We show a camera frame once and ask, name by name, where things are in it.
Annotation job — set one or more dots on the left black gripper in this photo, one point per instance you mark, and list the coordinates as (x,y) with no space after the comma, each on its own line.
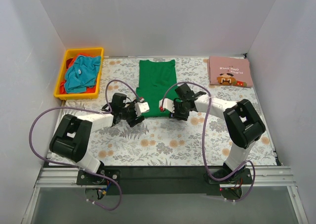
(135,115)

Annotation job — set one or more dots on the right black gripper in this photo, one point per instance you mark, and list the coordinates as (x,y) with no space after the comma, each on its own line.
(178,109)

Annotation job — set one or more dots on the green t-shirt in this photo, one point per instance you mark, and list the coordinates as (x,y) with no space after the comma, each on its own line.
(155,78)

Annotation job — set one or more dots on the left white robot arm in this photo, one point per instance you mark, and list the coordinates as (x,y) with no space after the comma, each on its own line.
(72,135)

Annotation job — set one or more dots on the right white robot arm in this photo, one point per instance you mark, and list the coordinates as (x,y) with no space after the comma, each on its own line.
(244,125)

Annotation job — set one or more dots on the floral patterned table mat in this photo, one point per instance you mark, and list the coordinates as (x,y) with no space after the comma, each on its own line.
(160,141)

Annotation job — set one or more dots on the teal t-shirt in bin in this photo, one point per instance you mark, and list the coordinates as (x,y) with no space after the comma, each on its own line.
(82,75)

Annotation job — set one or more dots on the pink folded t-shirt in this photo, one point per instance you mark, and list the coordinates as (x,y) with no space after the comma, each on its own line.
(228,71)

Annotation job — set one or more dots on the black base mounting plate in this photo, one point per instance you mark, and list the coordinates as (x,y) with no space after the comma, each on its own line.
(170,179)

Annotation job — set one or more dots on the yellow plastic bin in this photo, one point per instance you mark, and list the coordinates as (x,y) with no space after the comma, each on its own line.
(92,51)

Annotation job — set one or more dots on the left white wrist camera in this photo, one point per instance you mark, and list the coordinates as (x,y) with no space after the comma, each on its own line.
(141,108)

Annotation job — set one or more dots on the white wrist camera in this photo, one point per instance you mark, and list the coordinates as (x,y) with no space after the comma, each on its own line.
(141,108)
(166,105)

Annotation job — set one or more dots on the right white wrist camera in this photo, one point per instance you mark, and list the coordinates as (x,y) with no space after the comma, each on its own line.
(166,105)

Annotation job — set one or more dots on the aluminium frame rail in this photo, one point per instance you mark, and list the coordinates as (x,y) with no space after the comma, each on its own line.
(271,199)

